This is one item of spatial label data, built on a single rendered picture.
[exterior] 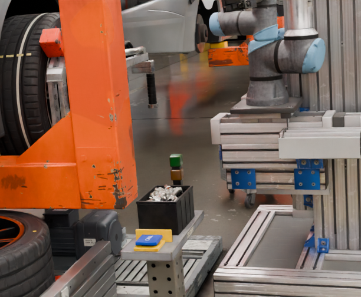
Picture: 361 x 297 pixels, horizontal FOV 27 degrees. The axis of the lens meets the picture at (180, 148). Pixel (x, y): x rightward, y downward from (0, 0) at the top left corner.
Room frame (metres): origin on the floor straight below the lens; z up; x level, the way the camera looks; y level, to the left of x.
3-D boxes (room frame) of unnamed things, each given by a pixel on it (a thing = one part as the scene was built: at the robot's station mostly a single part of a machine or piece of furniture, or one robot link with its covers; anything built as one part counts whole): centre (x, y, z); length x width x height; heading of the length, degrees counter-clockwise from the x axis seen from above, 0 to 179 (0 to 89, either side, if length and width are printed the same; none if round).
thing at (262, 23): (2.31, -0.28, 1.12); 0.11 x 0.08 x 0.11; 57
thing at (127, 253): (2.38, 0.07, 0.44); 0.43 x 0.17 x 0.03; 164
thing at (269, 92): (2.59, -0.32, 0.87); 0.15 x 0.15 x 0.10
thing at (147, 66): (3.13, 0.13, 0.93); 0.09 x 0.05 x 0.05; 74
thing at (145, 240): (2.22, 0.12, 0.47); 0.07 x 0.07 x 0.02; 74
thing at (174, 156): (2.57, 0.02, 0.64); 0.04 x 0.04 x 0.04; 74
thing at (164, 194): (2.42, 0.06, 0.51); 0.20 x 0.14 x 0.13; 162
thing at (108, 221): (2.78, 0.47, 0.26); 0.42 x 0.18 x 0.35; 74
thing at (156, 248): (2.22, 0.12, 0.45); 0.08 x 0.08 x 0.01; 74
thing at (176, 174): (2.57, 0.02, 0.59); 0.04 x 0.04 x 0.04; 74
